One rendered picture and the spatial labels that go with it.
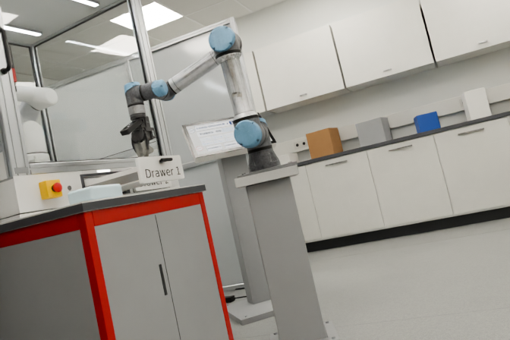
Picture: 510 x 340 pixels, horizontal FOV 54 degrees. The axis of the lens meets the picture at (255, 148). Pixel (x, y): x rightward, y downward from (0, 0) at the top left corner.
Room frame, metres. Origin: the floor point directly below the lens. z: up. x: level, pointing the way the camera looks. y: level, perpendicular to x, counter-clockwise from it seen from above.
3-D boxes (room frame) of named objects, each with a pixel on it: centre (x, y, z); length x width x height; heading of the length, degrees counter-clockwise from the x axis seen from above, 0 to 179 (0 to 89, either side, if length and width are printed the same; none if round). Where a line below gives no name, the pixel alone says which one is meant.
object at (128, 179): (2.24, 0.60, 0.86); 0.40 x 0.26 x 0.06; 63
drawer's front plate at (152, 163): (2.15, 0.42, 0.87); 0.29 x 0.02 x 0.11; 153
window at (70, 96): (2.34, 0.71, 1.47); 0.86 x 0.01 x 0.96; 153
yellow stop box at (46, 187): (1.99, 0.84, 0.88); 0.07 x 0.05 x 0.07; 153
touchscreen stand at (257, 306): (3.08, 0.14, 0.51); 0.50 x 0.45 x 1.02; 19
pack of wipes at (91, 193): (1.54, 0.51, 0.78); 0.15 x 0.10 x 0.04; 160
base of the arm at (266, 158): (2.28, -0.02, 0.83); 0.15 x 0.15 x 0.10
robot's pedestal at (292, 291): (2.29, -0.02, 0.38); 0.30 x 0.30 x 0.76; 89
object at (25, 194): (2.55, 1.11, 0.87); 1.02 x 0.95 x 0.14; 153
